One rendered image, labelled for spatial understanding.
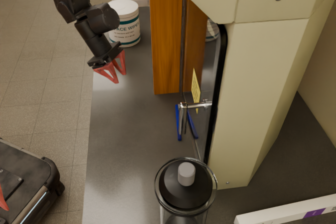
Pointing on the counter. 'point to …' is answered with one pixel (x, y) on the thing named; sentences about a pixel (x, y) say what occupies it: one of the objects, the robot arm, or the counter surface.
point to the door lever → (183, 107)
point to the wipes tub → (126, 23)
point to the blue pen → (177, 122)
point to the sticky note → (195, 88)
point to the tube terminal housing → (265, 65)
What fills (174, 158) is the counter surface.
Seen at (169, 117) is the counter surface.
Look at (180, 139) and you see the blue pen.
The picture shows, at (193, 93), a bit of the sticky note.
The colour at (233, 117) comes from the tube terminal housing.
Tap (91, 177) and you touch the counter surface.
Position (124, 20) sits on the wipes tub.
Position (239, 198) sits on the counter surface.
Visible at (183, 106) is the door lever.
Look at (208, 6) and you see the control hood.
